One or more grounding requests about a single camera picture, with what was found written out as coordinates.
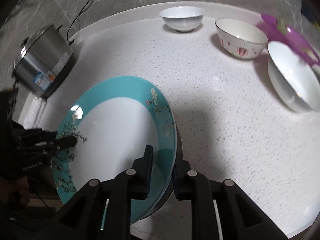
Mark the teal floral plate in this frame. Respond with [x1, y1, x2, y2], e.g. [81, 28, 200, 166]
[51, 75, 178, 225]

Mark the large white bowl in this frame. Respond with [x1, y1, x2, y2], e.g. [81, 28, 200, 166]
[267, 41, 319, 113]

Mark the white bowl red pattern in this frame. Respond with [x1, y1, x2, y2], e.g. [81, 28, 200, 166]
[215, 17, 268, 60]

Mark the small white bowl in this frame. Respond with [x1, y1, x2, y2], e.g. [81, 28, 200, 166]
[159, 6, 204, 33]

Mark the white plate grey rim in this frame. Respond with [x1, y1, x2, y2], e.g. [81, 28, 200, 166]
[130, 126, 183, 224]

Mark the white towel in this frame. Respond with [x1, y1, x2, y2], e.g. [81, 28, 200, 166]
[18, 93, 47, 129]

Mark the stainless rice cooker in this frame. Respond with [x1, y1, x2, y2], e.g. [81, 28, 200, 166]
[12, 24, 75, 99]

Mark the purple plastic bowl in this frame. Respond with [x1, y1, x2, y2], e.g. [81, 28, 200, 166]
[258, 14, 319, 66]

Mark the black power cable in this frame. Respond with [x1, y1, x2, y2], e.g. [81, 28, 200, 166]
[66, 0, 93, 45]

